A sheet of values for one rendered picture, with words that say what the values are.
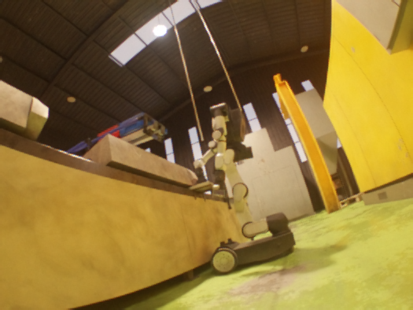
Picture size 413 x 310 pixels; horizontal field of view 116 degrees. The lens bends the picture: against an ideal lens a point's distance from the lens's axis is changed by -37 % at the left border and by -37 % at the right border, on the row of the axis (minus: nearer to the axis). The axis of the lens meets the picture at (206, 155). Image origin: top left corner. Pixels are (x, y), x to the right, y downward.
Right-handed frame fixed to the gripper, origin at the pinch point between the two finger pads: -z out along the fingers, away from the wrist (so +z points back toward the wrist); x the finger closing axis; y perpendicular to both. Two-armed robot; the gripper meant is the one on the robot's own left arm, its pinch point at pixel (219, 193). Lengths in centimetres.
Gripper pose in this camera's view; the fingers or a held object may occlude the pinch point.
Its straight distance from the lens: 164.1
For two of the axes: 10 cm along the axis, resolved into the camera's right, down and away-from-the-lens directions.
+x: -9.2, 0.4, 3.8
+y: -3.7, -3.0, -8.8
